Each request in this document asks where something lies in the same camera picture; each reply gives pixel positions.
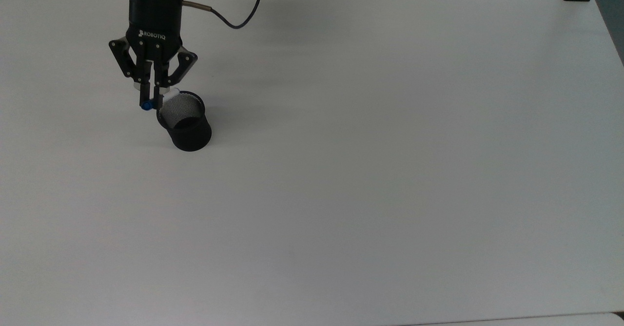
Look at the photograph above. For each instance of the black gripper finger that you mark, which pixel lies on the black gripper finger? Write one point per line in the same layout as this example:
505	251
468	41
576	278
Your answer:
126	58
183	65

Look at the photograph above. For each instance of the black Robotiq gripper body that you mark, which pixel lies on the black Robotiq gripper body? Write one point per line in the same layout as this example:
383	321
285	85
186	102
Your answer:
155	24

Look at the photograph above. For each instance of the blue and white marker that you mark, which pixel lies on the blue and white marker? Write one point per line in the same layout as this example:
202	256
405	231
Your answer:
146	105

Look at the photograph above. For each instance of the black mesh pen cup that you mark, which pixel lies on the black mesh pen cup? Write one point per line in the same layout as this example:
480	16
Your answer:
191	133

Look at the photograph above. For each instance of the white adjoining table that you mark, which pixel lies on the white adjoining table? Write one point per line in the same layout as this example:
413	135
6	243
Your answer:
536	321

